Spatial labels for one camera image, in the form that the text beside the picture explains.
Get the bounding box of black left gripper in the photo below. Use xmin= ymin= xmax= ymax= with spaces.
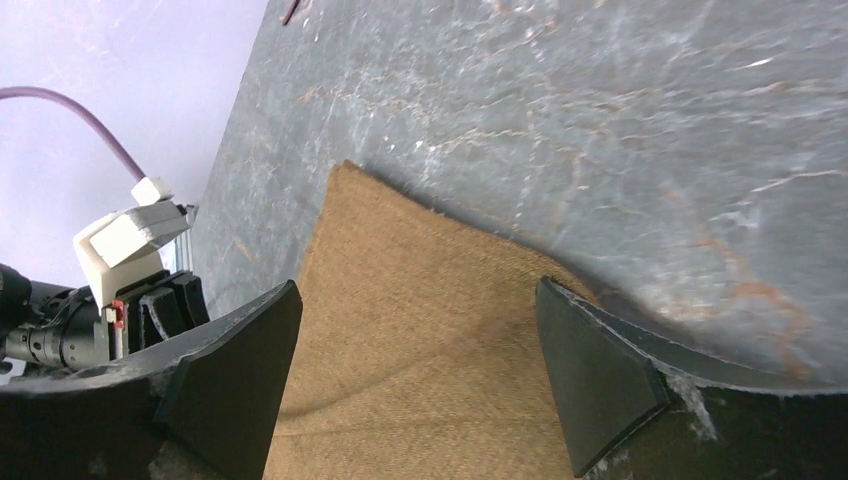
xmin=1 ymin=265 xmax=210 ymax=371

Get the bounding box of brown cloth napkin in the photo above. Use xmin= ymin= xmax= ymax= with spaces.
xmin=265 ymin=162 xmax=589 ymax=479

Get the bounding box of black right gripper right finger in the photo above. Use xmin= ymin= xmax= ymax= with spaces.
xmin=535 ymin=277 xmax=847 ymax=479

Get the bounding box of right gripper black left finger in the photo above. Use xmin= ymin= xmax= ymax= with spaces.
xmin=1 ymin=281 xmax=303 ymax=479

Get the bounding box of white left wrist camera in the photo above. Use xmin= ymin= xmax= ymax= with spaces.
xmin=72 ymin=177 xmax=190 ymax=309

